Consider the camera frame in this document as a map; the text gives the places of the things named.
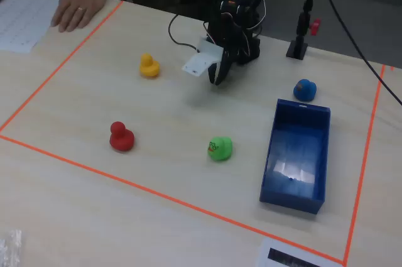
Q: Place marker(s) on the white label with black bar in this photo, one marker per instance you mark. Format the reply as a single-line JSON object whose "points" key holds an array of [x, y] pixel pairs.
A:
{"points": [[282, 256]]}

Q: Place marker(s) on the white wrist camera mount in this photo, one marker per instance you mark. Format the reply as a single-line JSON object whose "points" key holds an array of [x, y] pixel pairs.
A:
{"points": [[201, 61]]}

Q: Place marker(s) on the person left hand with ring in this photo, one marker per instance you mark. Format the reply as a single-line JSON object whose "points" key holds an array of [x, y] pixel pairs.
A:
{"points": [[80, 6]]}

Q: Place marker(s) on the orange tape strip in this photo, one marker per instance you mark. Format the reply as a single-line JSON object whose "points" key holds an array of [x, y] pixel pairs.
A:
{"points": [[364, 160], [63, 63], [163, 197]]}

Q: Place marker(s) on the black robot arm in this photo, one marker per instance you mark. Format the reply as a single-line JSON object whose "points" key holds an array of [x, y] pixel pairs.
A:
{"points": [[248, 6]]}

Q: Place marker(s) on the clear plastic bag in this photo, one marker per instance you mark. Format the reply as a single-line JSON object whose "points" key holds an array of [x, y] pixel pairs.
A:
{"points": [[9, 248]]}

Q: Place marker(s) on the white printed paper sheet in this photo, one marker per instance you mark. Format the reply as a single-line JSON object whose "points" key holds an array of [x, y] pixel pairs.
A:
{"points": [[22, 15]]}

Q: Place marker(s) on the blue plastic box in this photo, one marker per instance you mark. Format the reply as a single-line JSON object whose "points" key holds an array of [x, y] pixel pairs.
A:
{"points": [[295, 160]]}

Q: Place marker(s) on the black camera stand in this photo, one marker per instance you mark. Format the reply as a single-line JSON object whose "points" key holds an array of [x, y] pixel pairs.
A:
{"points": [[302, 26]]}

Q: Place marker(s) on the green rubber duck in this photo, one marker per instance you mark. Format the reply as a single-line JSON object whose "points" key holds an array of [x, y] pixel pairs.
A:
{"points": [[221, 149]]}

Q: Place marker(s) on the blue rubber duck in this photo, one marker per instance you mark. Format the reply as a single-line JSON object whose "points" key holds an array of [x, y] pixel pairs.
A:
{"points": [[305, 91]]}

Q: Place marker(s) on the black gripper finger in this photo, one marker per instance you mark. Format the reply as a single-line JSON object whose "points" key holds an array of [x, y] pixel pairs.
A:
{"points": [[211, 73], [226, 67]]}

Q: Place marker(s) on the red clamp knob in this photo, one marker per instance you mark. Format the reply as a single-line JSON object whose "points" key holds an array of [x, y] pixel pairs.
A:
{"points": [[315, 26]]}

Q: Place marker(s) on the red rubber duck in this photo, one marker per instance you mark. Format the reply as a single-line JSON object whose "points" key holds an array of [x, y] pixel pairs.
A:
{"points": [[122, 139]]}

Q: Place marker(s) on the yellow rubber duck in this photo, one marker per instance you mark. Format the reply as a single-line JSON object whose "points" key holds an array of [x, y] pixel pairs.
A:
{"points": [[149, 67]]}

